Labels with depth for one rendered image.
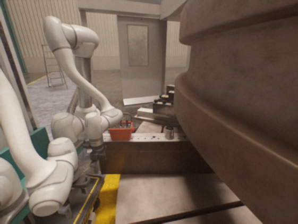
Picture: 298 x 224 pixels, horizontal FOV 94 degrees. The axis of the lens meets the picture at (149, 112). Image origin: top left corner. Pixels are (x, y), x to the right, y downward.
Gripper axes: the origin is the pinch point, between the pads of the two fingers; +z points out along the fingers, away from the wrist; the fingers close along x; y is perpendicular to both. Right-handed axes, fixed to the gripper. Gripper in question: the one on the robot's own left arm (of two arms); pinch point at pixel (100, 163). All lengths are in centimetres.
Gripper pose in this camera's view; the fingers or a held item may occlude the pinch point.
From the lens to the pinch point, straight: 110.8
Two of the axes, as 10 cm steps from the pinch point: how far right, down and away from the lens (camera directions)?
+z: 0.0, 9.2, 3.8
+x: 1.2, -3.8, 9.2
